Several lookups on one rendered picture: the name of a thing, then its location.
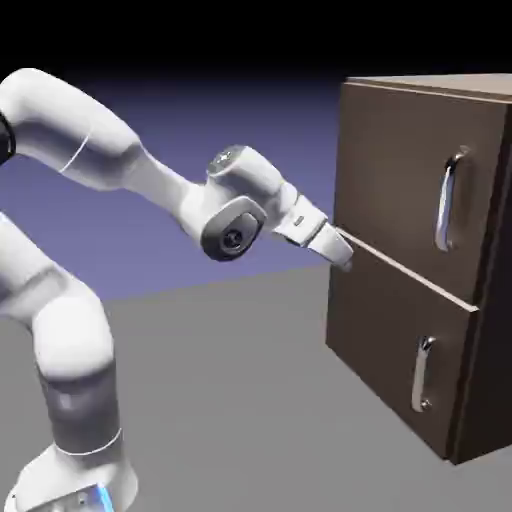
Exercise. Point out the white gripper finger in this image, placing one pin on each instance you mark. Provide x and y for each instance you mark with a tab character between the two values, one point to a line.
346	265

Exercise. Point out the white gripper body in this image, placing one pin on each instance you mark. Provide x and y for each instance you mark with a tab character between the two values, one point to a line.
331	244

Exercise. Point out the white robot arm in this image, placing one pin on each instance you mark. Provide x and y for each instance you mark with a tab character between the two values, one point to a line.
100	136

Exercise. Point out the large brown cabinet door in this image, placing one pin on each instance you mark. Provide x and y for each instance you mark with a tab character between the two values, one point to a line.
400	180

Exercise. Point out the small brown cabinet door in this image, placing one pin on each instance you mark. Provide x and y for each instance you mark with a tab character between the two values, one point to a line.
384	352

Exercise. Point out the dark brown wooden cabinet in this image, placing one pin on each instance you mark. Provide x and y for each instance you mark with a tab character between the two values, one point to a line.
492	320

